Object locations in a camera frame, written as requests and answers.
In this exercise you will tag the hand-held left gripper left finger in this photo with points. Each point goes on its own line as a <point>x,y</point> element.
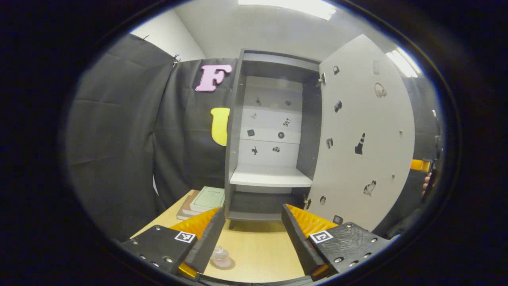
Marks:
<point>206,242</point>

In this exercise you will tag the narrow ceiling light panel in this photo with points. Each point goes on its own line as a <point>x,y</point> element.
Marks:
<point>403,62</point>

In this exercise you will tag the large ceiling light panel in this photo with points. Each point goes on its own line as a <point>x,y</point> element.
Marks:
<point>289,7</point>

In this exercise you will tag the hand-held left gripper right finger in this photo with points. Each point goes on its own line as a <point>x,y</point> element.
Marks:
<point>297,242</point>

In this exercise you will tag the beige cabinet door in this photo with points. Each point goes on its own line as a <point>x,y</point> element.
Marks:
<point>365,119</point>

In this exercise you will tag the dark grey cabinet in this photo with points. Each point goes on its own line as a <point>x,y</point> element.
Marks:
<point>309,139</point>

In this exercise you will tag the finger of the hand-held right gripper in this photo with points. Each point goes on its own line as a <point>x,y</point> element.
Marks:
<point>420,165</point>

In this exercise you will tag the black backdrop cloth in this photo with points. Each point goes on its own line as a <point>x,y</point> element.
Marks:
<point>119,139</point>

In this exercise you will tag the clear bottle with pink label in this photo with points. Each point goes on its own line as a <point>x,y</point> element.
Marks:
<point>220,254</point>

